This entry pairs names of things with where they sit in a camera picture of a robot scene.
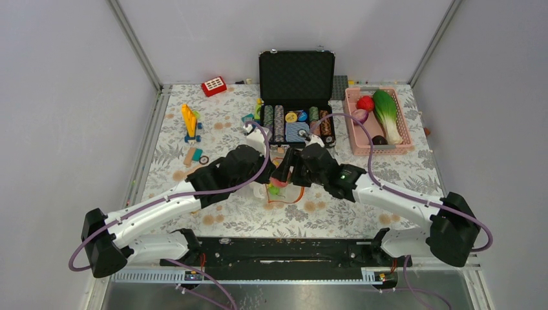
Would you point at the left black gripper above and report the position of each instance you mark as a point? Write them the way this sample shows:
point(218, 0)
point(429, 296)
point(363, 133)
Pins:
point(267, 173)

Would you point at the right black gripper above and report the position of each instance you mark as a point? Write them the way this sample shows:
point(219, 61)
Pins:
point(291, 159)

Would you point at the pink toy peach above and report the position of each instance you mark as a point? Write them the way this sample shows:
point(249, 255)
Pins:
point(281, 183)

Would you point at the clear orange-zip bag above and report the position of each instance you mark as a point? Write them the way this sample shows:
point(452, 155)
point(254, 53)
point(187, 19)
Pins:
point(293, 194)

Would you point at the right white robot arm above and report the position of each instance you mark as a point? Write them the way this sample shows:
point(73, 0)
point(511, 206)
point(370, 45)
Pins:
point(445, 227)

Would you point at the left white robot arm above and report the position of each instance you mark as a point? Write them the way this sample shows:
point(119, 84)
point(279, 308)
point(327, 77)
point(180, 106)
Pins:
point(113, 240)

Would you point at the teal blue block stack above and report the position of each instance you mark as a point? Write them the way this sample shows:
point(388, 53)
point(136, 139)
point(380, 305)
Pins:
point(248, 119)

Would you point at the wooden teal toy blocks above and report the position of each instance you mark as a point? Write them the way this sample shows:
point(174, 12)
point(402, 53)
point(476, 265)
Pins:
point(195, 155)

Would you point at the green yellow toy figure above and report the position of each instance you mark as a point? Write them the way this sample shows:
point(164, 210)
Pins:
point(258, 108)

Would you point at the yellow blue toy cart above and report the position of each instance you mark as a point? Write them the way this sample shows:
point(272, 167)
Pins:
point(193, 126)

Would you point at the red white toy block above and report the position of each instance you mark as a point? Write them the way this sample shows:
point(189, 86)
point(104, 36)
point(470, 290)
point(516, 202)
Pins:
point(213, 86)

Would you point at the black poker chip case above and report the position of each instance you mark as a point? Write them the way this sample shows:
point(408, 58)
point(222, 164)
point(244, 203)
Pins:
point(295, 89)

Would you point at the purple toy onion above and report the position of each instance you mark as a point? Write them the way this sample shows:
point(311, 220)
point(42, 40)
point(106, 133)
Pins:
point(359, 116)

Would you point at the dark toy eggplant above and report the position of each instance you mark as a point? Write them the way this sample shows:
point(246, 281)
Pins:
point(379, 140)

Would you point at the grey building baseplate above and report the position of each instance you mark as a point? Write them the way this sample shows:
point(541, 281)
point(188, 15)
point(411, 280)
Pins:
point(340, 84)

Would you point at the red toy strawberry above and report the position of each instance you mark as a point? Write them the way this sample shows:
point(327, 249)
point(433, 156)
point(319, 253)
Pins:
point(365, 103)

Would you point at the green white bok choy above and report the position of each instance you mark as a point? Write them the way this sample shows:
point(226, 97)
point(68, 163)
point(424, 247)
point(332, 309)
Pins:
point(386, 113)

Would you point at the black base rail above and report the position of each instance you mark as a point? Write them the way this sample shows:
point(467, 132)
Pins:
point(278, 259)

